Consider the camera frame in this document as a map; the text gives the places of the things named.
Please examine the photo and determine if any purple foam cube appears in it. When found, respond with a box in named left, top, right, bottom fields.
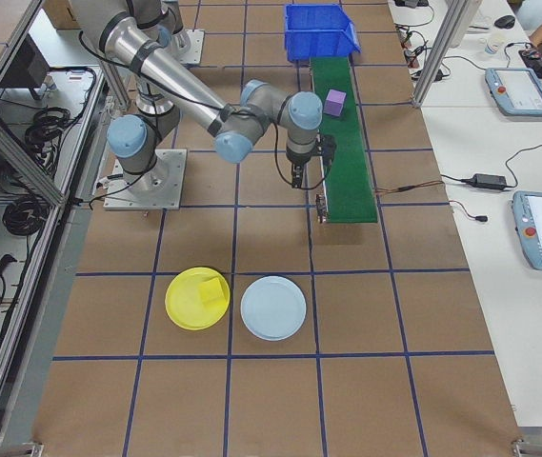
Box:
left=323, top=89, right=348, bottom=118

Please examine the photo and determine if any yellow foam cube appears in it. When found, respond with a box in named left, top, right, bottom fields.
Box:
left=198, top=277, right=225, bottom=306

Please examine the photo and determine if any light blue plate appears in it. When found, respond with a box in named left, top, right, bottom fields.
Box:
left=240, top=275, right=308, bottom=342

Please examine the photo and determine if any yellow plate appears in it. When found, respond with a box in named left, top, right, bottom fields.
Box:
left=164, top=266, right=231, bottom=330

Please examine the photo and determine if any green conveyor belt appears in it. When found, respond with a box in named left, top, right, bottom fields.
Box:
left=309, top=55, right=379, bottom=226

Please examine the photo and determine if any blue plastic storage bin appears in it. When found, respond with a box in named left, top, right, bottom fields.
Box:
left=283, top=3, right=362, bottom=63

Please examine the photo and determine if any black power adapter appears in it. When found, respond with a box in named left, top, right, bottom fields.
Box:
left=460, top=172, right=509, bottom=190

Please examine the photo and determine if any white paper cup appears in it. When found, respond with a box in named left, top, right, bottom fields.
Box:
left=482, top=35, right=505, bottom=57

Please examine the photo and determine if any white side table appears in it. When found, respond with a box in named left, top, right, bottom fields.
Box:
left=387, top=0, right=542, bottom=429

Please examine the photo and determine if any brown cardboard box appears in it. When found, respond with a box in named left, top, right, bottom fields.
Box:
left=44, top=0, right=81, bottom=30

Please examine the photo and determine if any black box device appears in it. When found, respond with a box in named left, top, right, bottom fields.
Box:
left=0, top=35, right=52, bottom=101

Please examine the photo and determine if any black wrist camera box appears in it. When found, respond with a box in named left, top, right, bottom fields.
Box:
left=317, top=134, right=338, bottom=168

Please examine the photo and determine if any red and black wire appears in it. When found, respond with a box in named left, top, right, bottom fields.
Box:
left=374, top=180, right=446, bottom=196

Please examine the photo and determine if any white square base plate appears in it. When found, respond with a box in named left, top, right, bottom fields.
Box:
left=103, top=149, right=189, bottom=210
left=170, top=29, right=205, bottom=66

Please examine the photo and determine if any aluminium profile post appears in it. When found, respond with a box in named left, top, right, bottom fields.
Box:
left=412, top=0, right=474, bottom=109

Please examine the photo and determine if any coiled black cable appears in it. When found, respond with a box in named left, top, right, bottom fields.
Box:
left=25, top=107, right=70, bottom=153
left=3, top=194, right=46, bottom=237

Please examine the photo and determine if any V-shaped metal bar frame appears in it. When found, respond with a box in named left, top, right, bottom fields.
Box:
left=0, top=0, right=110, bottom=444

